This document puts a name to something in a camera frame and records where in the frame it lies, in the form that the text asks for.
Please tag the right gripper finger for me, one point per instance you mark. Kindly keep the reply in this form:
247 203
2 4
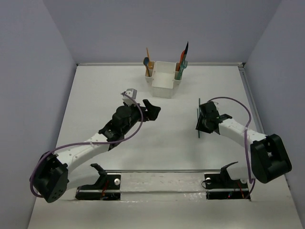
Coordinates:
204 109
201 125

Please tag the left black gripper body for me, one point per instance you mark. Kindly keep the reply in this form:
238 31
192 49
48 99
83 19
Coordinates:
145 110

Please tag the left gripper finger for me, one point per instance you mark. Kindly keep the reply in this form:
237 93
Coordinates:
148 105
152 112

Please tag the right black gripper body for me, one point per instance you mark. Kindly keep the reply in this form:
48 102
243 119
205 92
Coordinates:
205 118

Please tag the long teal chopstick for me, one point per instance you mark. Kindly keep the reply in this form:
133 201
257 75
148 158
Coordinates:
199 102

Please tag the white utensil caddy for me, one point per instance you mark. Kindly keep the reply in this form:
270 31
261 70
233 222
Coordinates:
163 80

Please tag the long orange chopstick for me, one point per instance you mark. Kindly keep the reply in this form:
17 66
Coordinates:
147 59

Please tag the blue spoon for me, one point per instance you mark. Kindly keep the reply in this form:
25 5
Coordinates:
146 62

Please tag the teal plastic knife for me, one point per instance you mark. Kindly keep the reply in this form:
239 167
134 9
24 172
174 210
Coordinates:
179 75

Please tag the teal plastic fork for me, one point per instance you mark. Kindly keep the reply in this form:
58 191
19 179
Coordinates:
185 63

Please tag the orange plastic knife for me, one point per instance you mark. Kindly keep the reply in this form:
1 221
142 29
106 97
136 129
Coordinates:
181 60

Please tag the black handled steel knife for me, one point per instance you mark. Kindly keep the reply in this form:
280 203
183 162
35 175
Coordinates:
186 49

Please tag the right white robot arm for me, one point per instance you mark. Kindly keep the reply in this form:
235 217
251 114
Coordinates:
265 155

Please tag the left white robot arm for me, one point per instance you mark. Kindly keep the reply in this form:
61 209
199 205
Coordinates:
52 174

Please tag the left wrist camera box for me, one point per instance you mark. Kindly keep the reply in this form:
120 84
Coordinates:
129 96

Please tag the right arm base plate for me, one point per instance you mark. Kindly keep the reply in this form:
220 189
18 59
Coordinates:
217 189

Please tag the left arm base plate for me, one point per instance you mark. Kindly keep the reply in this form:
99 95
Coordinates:
106 188

